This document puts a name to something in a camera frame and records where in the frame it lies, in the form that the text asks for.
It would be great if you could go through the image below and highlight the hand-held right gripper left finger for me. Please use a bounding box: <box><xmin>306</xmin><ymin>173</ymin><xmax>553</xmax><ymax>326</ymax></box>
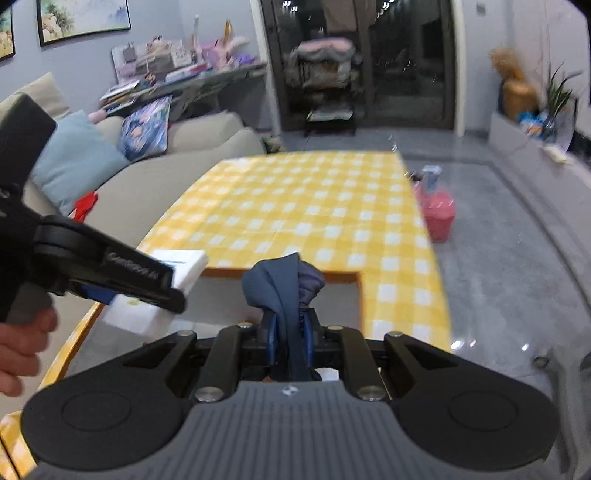
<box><xmin>124</xmin><ymin>318</ymin><xmax>279</xmax><ymax>403</ymax></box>

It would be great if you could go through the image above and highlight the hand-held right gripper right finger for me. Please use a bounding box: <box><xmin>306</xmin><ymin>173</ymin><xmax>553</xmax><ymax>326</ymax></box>
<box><xmin>300</xmin><ymin>314</ymin><xmax>456</xmax><ymax>402</ymax></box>

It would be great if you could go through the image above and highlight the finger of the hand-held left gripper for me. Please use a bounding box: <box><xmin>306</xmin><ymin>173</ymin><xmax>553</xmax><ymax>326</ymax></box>
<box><xmin>31</xmin><ymin>216</ymin><xmax>188</xmax><ymax>315</ymax></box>

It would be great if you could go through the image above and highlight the orange cardboard box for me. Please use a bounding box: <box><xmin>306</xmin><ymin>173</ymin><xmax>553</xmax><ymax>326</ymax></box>
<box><xmin>34</xmin><ymin>268</ymin><xmax>366</xmax><ymax>398</ymax></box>

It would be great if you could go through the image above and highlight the white paper packet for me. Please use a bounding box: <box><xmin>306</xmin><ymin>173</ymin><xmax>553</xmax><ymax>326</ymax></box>
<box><xmin>102</xmin><ymin>249</ymin><xmax>209</xmax><ymax>345</ymax></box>

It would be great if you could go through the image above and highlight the dark blue cloth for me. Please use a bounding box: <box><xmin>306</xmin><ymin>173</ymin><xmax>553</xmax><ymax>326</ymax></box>
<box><xmin>241</xmin><ymin>251</ymin><xmax>327</xmax><ymax>382</ymax></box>

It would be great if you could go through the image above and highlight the person's left hand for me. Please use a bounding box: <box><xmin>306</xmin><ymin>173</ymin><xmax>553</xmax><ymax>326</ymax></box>
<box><xmin>0</xmin><ymin>306</ymin><xmax>59</xmax><ymax>398</ymax></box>

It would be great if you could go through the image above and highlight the beige cushion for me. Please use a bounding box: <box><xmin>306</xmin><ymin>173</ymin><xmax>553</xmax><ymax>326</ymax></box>
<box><xmin>0</xmin><ymin>71</ymin><xmax>71</xmax><ymax>121</ymax></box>

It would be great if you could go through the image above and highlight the light blue cushion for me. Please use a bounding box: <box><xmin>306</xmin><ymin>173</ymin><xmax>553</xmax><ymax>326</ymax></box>
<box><xmin>30</xmin><ymin>109</ymin><xmax>131</xmax><ymax>217</ymax></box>

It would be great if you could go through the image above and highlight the red ribbon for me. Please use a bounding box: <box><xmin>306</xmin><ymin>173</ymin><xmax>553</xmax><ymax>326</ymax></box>
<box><xmin>71</xmin><ymin>191</ymin><xmax>99</xmax><ymax>223</ymax></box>

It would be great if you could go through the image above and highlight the beige sofa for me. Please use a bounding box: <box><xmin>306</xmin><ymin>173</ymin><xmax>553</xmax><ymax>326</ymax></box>
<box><xmin>0</xmin><ymin>71</ymin><xmax>267</xmax><ymax>252</ymax></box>

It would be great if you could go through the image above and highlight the small framed landscape painting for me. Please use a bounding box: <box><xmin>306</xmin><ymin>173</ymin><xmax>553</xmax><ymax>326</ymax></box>
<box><xmin>0</xmin><ymin>4</ymin><xmax>16</xmax><ymax>61</ymax></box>

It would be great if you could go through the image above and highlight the printed picture cushion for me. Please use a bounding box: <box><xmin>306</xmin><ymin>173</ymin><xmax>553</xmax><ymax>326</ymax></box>
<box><xmin>117</xmin><ymin>95</ymin><xmax>174</xmax><ymax>162</ymax></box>

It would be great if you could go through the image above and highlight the large framed landscape painting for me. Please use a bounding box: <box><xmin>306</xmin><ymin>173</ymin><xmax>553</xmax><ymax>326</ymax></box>
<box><xmin>36</xmin><ymin>0</ymin><xmax>133</xmax><ymax>49</ymax></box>

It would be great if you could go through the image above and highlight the cluttered side table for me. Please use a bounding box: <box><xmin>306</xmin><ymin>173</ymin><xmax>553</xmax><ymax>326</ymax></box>
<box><xmin>99</xmin><ymin>18</ymin><xmax>269</xmax><ymax>121</ymax></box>

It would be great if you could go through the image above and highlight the pink bin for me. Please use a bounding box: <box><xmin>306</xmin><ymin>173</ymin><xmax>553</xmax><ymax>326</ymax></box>
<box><xmin>413</xmin><ymin>182</ymin><xmax>457</xmax><ymax>243</ymax></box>

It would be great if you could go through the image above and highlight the white drink carton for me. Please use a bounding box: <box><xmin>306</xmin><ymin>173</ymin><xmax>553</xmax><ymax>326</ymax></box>
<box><xmin>419</xmin><ymin>165</ymin><xmax>445</xmax><ymax>193</ymax></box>

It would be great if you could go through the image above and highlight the black shelf rack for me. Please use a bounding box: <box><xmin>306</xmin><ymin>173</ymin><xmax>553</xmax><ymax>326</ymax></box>
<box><xmin>284</xmin><ymin>37</ymin><xmax>366</xmax><ymax>137</ymax></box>

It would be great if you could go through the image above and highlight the grey chair base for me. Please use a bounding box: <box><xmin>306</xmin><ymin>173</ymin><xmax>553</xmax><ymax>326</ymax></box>
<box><xmin>534</xmin><ymin>342</ymin><xmax>591</xmax><ymax>407</ymax></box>

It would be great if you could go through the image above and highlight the white low cabinet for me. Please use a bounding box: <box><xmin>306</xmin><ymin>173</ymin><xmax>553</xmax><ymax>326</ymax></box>
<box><xmin>488</xmin><ymin>111</ymin><xmax>591</xmax><ymax>188</ymax></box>

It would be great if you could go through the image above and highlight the dark glass sliding door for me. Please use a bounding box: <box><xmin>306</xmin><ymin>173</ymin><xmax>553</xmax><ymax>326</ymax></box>
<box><xmin>259</xmin><ymin>0</ymin><xmax>463</xmax><ymax>137</ymax></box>

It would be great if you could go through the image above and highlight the pink plush cushion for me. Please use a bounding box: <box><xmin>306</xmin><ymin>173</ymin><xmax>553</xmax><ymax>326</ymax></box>
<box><xmin>295</xmin><ymin>38</ymin><xmax>357</xmax><ymax>59</ymax></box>

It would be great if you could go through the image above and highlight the blue snack packet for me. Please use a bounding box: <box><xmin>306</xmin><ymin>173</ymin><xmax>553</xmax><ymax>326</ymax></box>
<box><xmin>517</xmin><ymin>111</ymin><xmax>549</xmax><ymax>136</ymax></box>

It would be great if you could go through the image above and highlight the gold vase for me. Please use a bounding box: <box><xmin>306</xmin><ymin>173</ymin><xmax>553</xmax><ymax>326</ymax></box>
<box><xmin>502</xmin><ymin>79</ymin><xmax>537</xmax><ymax>123</ymax></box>

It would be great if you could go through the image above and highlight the dried flower bunch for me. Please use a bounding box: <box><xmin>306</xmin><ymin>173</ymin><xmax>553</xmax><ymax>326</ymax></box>
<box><xmin>489</xmin><ymin>46</ymin><xmax>525</xmax><ymax>85</ymax></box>

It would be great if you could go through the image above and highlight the green potted plant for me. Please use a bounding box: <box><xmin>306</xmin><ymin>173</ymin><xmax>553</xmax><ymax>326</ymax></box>
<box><xmin>545</xmin><ymin>61</ymin><xmax>585</xmax><ymax>136</ymax></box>

